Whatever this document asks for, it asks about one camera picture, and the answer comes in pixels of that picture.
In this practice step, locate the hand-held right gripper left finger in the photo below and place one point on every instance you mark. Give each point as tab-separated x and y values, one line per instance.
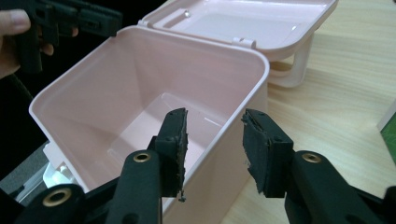
172	155

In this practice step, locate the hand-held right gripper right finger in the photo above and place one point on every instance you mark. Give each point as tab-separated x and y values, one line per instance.
267	155

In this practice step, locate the white green carton box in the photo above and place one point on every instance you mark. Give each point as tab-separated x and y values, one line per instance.
390	137

